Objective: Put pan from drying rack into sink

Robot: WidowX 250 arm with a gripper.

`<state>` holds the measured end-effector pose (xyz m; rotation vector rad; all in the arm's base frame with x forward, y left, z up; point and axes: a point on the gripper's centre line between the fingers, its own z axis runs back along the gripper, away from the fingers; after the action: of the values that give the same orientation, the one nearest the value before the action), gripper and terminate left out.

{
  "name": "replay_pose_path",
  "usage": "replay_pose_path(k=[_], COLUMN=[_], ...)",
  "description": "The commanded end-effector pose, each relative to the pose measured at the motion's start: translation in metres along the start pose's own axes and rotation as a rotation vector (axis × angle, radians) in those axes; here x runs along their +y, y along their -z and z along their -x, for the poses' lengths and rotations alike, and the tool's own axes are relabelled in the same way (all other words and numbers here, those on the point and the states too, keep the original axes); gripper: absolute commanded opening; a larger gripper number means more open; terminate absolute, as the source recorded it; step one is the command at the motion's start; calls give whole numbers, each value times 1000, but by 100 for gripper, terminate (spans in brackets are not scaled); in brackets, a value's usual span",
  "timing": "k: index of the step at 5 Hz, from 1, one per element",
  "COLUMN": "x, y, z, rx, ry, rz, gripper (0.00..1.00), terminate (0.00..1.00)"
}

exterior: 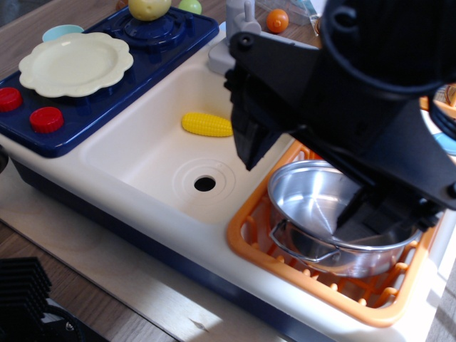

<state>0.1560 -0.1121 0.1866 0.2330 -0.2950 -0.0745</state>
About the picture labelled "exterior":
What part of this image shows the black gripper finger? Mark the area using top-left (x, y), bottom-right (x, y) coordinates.
top-left (331, 177), bottom-right (423, 244)
top-left (230, 93), bottom-right (283, 171)

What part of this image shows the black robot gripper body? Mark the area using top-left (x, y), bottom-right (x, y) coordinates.
top-left (225, 32), bottom-right (455, 229)

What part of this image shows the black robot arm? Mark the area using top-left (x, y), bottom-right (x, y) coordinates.
top-left (225, 1), bottom-right (455, 241)

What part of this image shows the stainless steel pan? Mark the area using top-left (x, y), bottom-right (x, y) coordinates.
top-left (267, 160), bottom-right (422, 278)

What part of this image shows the orange drying rack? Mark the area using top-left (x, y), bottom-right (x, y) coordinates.
top-left (226, 139), bottom-right (439, 328)

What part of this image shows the white toy sink unit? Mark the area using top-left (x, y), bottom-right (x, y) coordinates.
top-left (1, 47), bottom-right (455, 341)

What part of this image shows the black ribbed heat sink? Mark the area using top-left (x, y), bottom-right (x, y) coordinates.
top-left (1, 257), bottom-right (51, 327)

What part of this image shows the yellow toy corn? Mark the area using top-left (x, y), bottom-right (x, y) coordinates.
top-left (181, 112), bottom-right (233, 138)

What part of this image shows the grey toy faucet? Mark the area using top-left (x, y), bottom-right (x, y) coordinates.
top-left (208, 0), bottom-right (261, 75)

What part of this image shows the orange toy fruit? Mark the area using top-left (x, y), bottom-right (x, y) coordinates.
top-left (266, 9), bottom-right (289, 33)

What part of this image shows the green toy fruit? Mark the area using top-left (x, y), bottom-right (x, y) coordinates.
top-left (178, 0), bottom-right (202, 14)

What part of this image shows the yellow toy potato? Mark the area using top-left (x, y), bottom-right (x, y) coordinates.
top-left (128, 0), bottom-right (171, 21)

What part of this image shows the cream scalloped plate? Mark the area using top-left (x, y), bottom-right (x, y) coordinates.
top-left (19, 32), bottom-right (134, 98)

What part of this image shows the red stove knob right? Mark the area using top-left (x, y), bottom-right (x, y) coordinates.
top-left (29, 107), bottom-right (64, 134)

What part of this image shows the red stove knob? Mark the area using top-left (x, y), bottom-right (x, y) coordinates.
top-left (29, 107), bottom-right (64, 134)
top-left (0, 87), bottom-right (23, 113)

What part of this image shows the navy blue toy stove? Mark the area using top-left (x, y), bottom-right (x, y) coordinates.
top-left (1, 8), bottom-right (219, 157)

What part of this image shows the light blue bowl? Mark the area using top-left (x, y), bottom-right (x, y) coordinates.
top-left (42, 24), bottom-right (84, 42)

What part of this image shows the red stove knob left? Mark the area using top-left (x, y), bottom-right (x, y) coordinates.
top-left (0, 87), bottom-right (23, 113)

